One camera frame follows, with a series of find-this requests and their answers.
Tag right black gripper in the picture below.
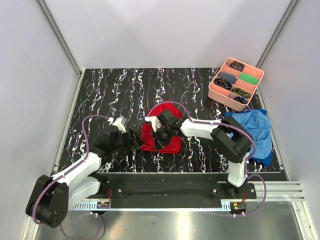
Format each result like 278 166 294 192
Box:
150 125 173 151

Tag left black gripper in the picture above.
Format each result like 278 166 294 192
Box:
110 127 144 152

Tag red cloth napkin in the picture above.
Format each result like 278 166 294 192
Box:
140 101 182 154

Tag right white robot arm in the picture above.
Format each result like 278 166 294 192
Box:
145 110 256 199

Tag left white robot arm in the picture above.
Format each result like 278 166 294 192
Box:
25 125 144 228

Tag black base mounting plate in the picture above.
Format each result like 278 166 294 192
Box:
87 172 257 200

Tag multicolour bands left compartment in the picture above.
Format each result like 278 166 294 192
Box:
214 77 232 91

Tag multicolour bands compartment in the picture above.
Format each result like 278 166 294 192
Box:
231 88 251 99
214 77 232 91

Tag pink divided organizer tray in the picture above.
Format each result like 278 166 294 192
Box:
207 57 265 112

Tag multicolour bands front compartment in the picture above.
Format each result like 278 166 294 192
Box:
231 88 251 99

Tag grey-blue cloth in tray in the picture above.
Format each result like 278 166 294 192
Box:
219 72 237 84

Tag light blue bucket hat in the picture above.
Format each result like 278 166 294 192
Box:
224 109 272 162

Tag green cloth in tray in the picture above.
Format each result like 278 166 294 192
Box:
239 73 259 85

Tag dark patterned item in tray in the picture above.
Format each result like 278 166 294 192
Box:
229 60 245 72

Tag dark blue cloth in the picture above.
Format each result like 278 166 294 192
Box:
248 109 273 167

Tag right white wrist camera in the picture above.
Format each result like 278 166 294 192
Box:
144 116 163 132

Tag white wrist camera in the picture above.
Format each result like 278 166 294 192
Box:
107 116 127 133
144 116 163 132

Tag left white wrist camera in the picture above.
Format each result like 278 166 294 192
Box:
107 116 127 133

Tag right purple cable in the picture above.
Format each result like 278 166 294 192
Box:
146 101 268 217

